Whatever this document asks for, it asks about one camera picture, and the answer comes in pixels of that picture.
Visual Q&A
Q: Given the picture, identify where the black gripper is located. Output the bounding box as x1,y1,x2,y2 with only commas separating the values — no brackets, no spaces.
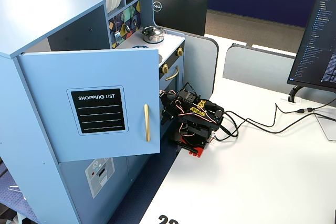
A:
159,90,182,126

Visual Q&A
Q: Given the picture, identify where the blue shopping list cabinet door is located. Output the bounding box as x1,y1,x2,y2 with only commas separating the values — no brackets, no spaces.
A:
16,47,161,163

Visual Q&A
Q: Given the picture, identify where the blue toy kitchen cabinet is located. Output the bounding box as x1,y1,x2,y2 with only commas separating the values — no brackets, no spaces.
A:
0,0,186,224

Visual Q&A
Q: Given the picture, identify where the red table clamp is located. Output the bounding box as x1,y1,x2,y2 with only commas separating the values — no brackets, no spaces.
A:
181,136,207,159

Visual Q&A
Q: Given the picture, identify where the gray desk divider panel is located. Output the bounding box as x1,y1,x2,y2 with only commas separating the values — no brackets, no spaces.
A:
222,43,336,101
164,26,219,96

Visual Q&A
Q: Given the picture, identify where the steel pot with lid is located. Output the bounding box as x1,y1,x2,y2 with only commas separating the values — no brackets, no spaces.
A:
139,26,166,44

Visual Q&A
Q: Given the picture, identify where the blue ice dispenser door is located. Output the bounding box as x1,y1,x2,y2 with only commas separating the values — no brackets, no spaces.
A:
58,156,130,224

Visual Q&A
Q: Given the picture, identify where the metal toy spatula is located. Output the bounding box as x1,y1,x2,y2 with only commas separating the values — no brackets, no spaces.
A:
113,16,122,41

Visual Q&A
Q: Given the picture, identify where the metal toy ladle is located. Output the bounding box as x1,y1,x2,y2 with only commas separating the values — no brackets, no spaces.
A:
122,14,131,33

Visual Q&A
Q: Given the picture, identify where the black Dell monitor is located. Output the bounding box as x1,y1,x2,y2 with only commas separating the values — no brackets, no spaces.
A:
152,0,208,37

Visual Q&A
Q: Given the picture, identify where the gray laptop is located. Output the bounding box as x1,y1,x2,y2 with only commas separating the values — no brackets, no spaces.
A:
314,113,336,142

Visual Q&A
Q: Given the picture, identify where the black monitor showing code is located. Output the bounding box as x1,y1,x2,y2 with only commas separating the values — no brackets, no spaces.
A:
287,0,336,90

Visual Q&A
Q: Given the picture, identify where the gold door handle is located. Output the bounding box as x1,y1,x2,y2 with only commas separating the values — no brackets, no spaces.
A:
143,104,151,143

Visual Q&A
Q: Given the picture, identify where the gold oven handle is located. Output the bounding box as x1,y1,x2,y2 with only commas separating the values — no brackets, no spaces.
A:
165,66,180,81

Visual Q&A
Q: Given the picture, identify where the black USB cable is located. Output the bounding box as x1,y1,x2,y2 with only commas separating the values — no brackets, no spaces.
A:
219,100,336,141

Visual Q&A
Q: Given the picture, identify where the black power cable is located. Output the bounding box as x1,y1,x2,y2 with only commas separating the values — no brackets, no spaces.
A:
209,112,336,142

